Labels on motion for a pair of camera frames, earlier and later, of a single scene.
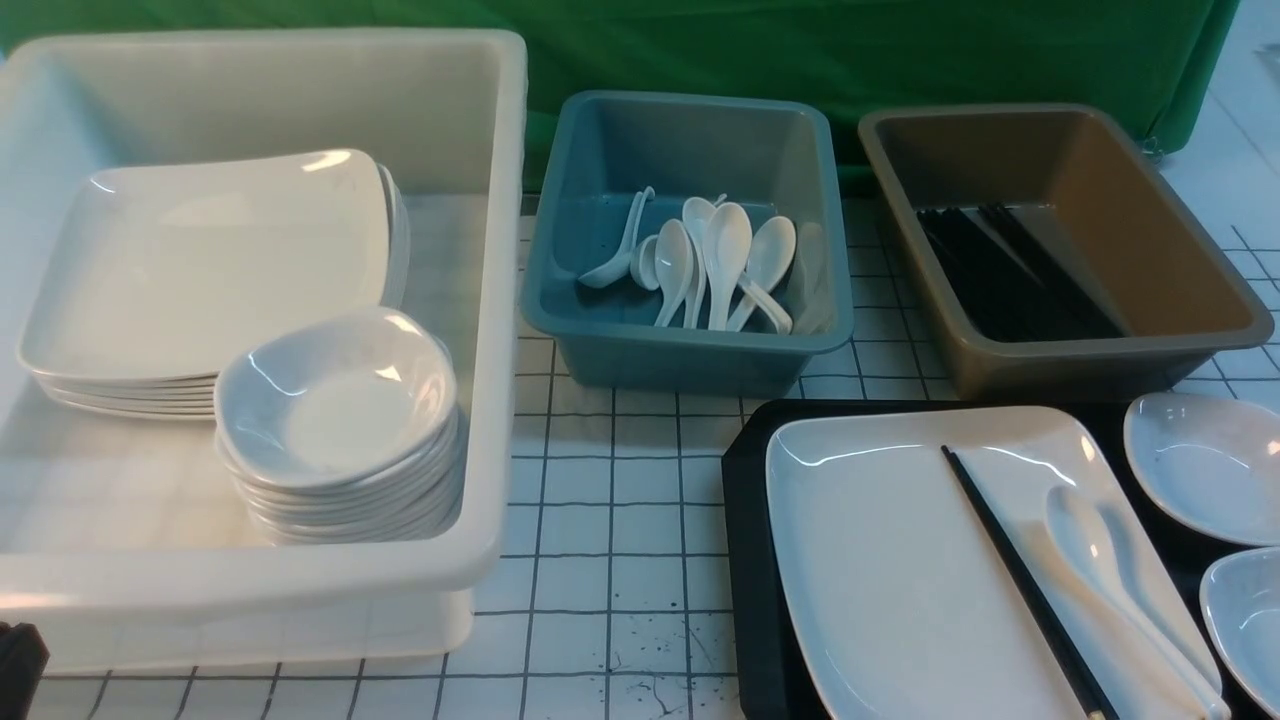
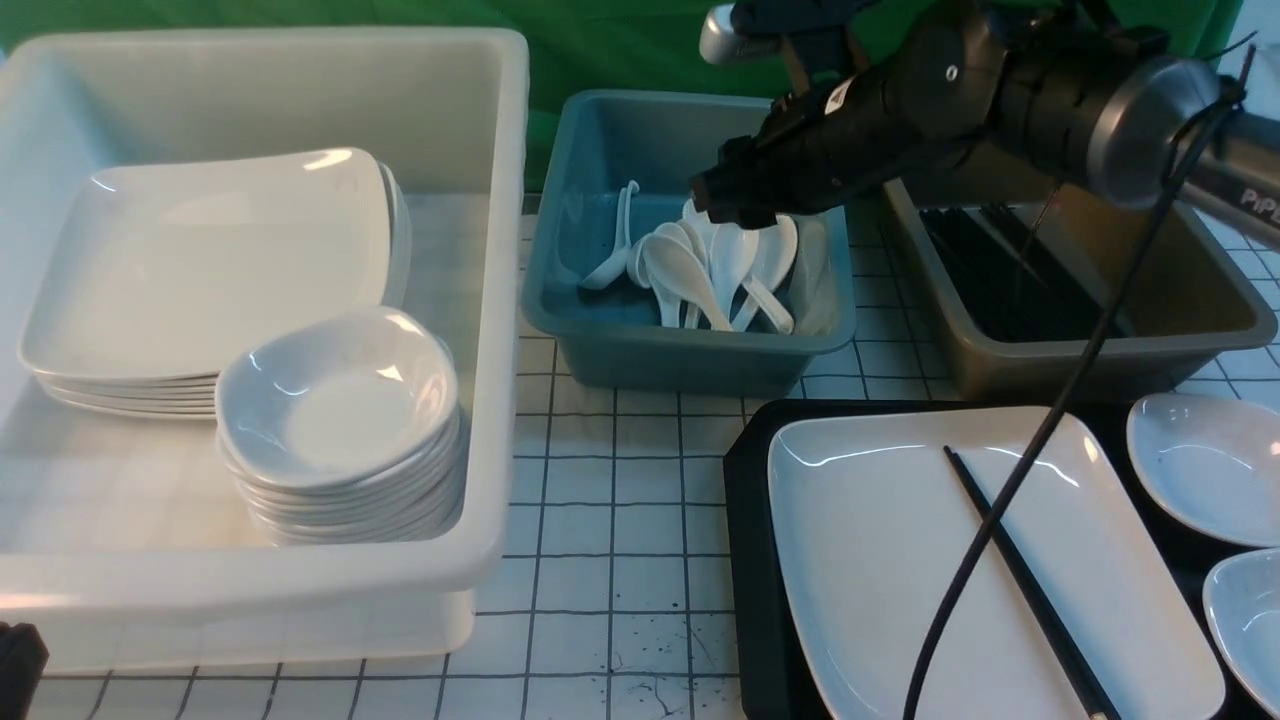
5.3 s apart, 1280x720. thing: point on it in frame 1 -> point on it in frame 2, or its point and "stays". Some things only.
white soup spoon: (1082, 531) -> (675, 261)
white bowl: (1240, 602) stays
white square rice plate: (898, 605) stays
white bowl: (1211, 462) stays
